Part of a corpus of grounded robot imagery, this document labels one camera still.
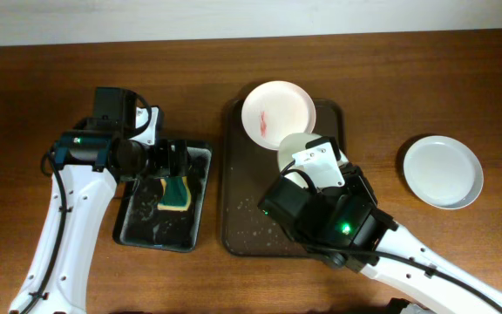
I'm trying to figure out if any green yellow sponge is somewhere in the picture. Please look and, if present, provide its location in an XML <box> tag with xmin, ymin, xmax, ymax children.
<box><xmin>157</xmin><ymin>176</ymin><xmax>192</xmax><ymax>212</ymax></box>

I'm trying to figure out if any white plate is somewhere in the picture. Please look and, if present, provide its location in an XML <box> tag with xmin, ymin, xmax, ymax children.
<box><xmin>277</xmin><ymin>133</ymin><xmax>349</xmax><ymax>189</ymax></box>
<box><xmin>403</xmin><ymin>135</ymin><xmax>485</xmax><ymax>210</ymax></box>
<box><xmin>241</xmin><ymin>80</ymin><xmax>316</xmax><ymax>150</ymax></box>

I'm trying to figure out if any large brown serving tray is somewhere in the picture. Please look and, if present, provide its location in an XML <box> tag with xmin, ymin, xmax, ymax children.
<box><xmin>220</xmin><ymin>96</ymin><xmax>348</xmax><ymax>258</ymax></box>

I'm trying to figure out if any white plate front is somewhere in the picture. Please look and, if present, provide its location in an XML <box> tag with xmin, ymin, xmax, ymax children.
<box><xmin>403</xmin><ymin>135</ymin><xmax>485</xmax><ymax>210</ymax></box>

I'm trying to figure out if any white plate back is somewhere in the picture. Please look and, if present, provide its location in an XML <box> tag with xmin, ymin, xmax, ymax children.
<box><xmin>241</xmin><ymin>80</ymin><xmax>316</xmax><ymax>150</ymax></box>

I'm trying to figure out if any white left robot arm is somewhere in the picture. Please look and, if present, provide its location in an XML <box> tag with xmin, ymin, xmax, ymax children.
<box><xmin>9</xmin><ymin>114</ymin><xmax>192</xmax><ymax>313</ymax></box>

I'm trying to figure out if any small black soapy tray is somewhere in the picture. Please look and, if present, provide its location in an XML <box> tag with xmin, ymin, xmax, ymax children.
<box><xmin>112</xmin><ymin>140</ymin><xmax>213</xmax><ymax>253</ymax></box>

